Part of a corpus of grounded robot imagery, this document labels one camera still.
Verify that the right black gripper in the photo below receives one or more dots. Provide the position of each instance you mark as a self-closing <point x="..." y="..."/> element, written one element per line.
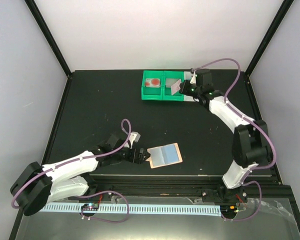
<point x="184" y="87"/>

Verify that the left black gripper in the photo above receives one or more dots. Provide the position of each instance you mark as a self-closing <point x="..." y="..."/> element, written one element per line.
<point x="139" y="160"/>

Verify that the beige card holder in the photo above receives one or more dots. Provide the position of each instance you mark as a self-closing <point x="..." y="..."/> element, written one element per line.
<point x="165" y="166"/>

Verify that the blue credit card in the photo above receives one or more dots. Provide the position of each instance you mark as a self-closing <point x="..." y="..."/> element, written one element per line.
<point x="166" y="155"/>

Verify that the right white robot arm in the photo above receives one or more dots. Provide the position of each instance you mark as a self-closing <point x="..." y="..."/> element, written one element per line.
<point x="251" y="145"/>

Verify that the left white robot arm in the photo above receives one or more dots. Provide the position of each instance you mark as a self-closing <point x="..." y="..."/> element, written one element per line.
<point x="39" y="184"/>

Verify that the grey patterned card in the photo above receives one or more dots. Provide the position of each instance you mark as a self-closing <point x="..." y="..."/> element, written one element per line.
<point x="170" y="81"/>

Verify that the red dotted card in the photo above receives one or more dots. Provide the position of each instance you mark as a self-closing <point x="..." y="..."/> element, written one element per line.
<point x="152" y="83"/>

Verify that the white bin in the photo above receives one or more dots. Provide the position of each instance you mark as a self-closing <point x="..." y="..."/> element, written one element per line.
<point x="189" y="76"/>

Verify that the middle green bin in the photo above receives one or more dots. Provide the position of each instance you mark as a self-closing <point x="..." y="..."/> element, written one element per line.
<point x="167" y="91"/>

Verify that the green bin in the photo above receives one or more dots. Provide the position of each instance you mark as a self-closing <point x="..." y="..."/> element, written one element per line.
<point x="167" y="91"/>
<point x="148" y="94"/>

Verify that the left green bin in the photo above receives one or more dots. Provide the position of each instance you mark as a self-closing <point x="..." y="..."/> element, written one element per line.
<point x="148" y="94"/>

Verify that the left circuit board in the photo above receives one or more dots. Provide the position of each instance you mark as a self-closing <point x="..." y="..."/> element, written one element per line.
<point x="90" y="207"/>

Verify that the circuit board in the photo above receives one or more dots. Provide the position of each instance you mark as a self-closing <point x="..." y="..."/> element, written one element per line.
<point x="231" y="209"/>
<point x="90" y="207"/>

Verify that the right circuit board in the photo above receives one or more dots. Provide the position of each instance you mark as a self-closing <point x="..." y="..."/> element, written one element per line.
<point x="231" y="209"/>

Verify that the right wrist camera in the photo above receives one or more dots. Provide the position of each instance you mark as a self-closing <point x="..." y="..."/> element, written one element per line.
<point x="194" y="75"/>

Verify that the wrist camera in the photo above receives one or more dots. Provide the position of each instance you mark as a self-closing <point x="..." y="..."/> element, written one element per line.
<point x="194" y="75"/>
<point x="133" y="138"/>

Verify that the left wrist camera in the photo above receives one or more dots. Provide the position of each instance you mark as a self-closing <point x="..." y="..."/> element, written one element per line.
<point x="133" y="138"/>

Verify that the black aluminium rail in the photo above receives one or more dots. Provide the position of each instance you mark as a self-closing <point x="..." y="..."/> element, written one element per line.
<point x="158" y="185"/>

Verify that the white slotted cable duct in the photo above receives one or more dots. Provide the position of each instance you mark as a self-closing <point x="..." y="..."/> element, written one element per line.
<point x="137" y="209"/>

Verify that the right black frame post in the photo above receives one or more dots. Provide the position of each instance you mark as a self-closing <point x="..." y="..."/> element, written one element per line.
<point x="273" y="27"/>

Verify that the black frame post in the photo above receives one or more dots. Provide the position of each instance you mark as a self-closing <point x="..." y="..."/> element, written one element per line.
<point x="38" y="17"/>
<point x="273" y="27"/>

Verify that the left black frame post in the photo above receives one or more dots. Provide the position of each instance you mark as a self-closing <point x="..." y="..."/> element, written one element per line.
<point x="38" y="17"/>

